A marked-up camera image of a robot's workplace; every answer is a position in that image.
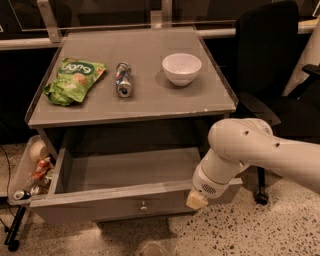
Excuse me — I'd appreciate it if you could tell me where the white ceramic bowl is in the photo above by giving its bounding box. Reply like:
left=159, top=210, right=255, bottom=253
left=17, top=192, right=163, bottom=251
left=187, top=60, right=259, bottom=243
left=162, top=53, right=202, bottom=86

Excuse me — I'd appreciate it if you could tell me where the clear plastic side bin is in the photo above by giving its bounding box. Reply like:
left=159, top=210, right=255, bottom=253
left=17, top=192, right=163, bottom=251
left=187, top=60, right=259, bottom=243
left=9, top=135, right=55, bottom=205

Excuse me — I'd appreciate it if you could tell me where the green snack bag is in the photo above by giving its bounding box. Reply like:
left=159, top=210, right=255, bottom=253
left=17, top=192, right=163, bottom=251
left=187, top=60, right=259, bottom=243
left=43, top=58, right=107, bottom=106

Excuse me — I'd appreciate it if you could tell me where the grey wooden drawer cabinet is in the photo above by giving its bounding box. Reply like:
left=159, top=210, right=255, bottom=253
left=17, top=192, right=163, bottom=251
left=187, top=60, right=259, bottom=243
left=26, top=27, right=238, bottom=155

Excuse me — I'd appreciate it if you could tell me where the metal top drawer knob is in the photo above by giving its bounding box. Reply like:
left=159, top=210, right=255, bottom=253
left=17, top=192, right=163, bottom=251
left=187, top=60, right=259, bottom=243
left=139, top=201, right=148, bottom=213

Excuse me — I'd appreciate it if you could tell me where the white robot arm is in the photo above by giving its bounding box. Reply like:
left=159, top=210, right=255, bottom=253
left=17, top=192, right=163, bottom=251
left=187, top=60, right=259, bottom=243
left=186, top=18, right=320, bottom=210

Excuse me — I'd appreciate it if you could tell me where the silver can in bin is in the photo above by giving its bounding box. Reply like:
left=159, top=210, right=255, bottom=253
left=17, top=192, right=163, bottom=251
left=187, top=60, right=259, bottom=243
left=30, top=185, right=48, bottom=196

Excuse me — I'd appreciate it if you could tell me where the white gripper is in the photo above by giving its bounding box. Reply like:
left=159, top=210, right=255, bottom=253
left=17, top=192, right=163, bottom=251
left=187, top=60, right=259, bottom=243
left=186, top=163, right=232, bottom=210

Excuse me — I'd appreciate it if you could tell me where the grey top drawer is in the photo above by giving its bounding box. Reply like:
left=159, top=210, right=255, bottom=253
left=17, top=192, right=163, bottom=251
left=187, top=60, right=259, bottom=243
left=29, top=146, right=244, bottom=226

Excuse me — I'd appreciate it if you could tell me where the crushed soda can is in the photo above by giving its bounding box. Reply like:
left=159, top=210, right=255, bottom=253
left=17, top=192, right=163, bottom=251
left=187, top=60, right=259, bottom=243
left=116, top=62, right=133, bottom=98

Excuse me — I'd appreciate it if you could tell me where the black stand leg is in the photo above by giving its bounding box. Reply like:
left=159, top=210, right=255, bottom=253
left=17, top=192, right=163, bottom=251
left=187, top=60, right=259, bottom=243
left=4, top=206, right=26, bottom=252

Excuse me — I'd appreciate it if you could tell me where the dark can in bin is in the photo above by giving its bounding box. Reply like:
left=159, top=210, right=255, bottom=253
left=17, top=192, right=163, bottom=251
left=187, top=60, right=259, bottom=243
left=13, top=189, right=31, bottom=201

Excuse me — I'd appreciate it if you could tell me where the metal railing with brackets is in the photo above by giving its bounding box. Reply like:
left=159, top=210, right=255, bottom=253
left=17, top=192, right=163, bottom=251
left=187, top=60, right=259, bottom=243
left=0, top=0, right=320, bottom=52

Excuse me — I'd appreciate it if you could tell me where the black office chair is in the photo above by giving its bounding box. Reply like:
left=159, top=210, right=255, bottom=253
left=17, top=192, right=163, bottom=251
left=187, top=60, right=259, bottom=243
left=229, top=0, right=320, bottom=206

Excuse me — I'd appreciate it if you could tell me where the black cable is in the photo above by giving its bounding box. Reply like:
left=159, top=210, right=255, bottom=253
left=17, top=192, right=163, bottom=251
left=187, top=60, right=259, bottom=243
left=0, top=145, right=17, bottom=234

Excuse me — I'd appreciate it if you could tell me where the red orange can in bin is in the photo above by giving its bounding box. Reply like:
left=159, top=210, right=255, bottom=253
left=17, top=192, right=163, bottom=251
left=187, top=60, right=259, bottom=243
left=32, top=160, right=50, bottom=180

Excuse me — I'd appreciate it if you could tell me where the white round object in bin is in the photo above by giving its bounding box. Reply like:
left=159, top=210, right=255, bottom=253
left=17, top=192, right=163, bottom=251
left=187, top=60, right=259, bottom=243
left=29, top=140, right=49, bottom=162

